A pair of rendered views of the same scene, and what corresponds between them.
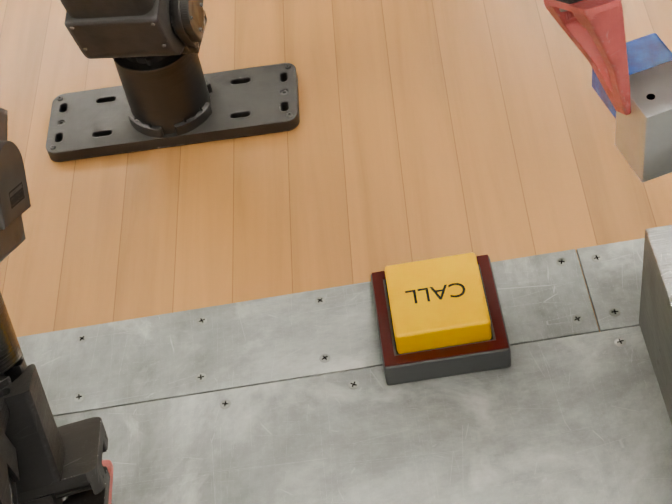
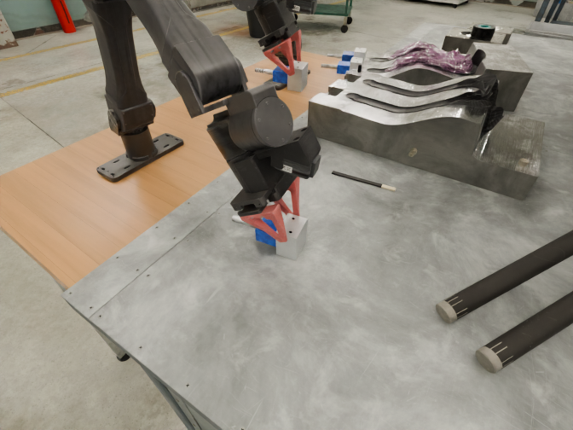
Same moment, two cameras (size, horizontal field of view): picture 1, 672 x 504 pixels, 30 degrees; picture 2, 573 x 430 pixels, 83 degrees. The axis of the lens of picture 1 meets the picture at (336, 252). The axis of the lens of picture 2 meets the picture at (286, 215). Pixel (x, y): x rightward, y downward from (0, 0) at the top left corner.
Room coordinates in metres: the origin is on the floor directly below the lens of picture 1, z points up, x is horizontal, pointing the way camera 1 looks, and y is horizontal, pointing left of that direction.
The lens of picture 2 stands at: (0.15, 0.51, 1.22)
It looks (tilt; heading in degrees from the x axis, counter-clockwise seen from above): 43 degrees down; 299
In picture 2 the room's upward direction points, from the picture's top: straight up
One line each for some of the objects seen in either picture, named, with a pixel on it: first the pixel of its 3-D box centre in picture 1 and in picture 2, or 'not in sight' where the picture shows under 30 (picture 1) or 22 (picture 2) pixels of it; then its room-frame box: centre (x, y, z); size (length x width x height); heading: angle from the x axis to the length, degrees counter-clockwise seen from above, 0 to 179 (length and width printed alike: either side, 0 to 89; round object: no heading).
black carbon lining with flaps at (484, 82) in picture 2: not in sight; (425, 90); (0.23, -0.30, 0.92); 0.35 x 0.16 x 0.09; 176
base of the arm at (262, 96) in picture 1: (162, 78); (138, 142); (0.77, 0.10, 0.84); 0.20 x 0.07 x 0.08; 84
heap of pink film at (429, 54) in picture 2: not in sight; (430, 55); (0.28, -0.65, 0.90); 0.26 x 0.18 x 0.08; 13
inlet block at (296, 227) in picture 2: not in sight; (266, 228); (0.37, 0.19, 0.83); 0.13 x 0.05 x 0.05; 5
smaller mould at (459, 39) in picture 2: not in sight; (472, 43); (0.19, -1.10, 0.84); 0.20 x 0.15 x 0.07; 176
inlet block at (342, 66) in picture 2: not in sight; (340, 67); (0.53, -0.53, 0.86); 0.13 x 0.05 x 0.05; 13
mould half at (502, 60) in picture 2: not in sight; (427, 68); (0.28, -0.66, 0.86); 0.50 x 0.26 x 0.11; 13
